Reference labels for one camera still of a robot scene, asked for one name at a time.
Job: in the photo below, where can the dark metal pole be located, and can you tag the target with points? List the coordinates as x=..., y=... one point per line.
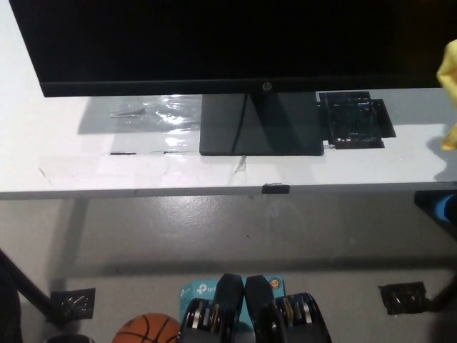
x=32, y=289
x=446, y=289

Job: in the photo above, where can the short black tape strip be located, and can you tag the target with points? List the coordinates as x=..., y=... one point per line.
x=275, y=188

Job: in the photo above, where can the clear plastic tape sheet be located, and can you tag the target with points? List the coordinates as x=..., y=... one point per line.
x=171, y=118

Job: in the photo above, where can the white desk leg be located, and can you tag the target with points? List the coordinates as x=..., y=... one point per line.
x=76, y=232

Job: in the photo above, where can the black table foot plate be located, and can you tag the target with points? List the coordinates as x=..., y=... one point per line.
x=76, y=303

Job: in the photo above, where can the yellow microfibre cloth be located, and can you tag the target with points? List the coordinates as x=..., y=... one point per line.
x=450, y=68

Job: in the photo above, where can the black HP monitor with stand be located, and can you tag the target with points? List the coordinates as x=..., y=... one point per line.
x=214, y=43

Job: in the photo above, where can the blue cylinder object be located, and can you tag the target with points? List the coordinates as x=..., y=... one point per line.
x=448, y=209

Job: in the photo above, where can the black tape floor patch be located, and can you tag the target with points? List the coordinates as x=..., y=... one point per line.
x=403, y=297

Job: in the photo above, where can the teal TP-Link box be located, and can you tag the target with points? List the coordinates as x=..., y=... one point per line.
x=200, y=290

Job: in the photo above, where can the large black tape square patch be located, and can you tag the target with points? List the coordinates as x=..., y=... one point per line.
x=357, y=125

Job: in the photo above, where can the orange basketball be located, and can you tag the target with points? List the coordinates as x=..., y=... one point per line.
x=146, y=330

